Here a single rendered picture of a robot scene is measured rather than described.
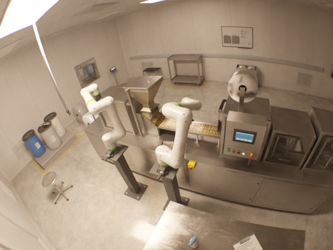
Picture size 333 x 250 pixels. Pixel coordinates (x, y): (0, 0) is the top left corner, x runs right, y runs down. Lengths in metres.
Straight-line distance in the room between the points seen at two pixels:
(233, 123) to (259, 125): 0.22
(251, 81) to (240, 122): 0.37
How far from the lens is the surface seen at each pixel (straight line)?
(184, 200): 2.44
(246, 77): 1.46
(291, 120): 1.80
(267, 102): 1.83
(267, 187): 1.99
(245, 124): 1.37
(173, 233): 1.56
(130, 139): 2.29
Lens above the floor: 2.20
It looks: 36 degrees down
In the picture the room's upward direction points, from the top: 11 degrees counter-clockwise
